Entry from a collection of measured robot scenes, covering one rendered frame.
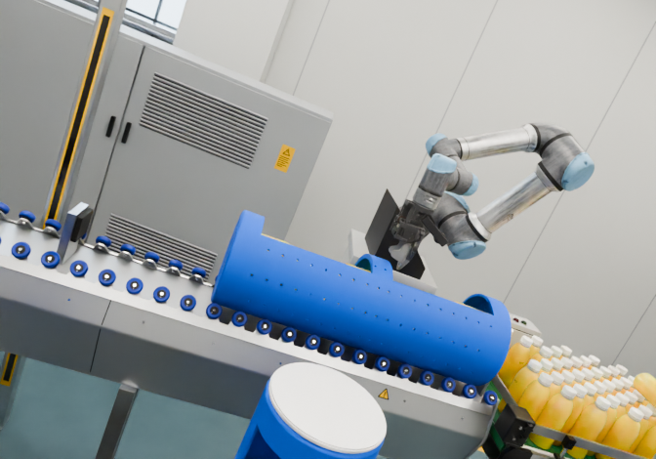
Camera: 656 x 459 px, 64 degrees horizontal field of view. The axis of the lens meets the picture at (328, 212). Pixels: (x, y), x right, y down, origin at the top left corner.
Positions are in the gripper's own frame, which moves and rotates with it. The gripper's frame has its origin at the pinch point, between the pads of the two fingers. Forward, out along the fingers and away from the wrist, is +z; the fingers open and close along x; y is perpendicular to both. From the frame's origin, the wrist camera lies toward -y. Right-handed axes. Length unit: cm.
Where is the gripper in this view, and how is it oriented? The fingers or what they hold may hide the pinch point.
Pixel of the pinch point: (401, 266)
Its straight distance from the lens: 161.8
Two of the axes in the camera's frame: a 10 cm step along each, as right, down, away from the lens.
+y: -9.2, -3.4, -1.9
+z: -3.8, 8.9, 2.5
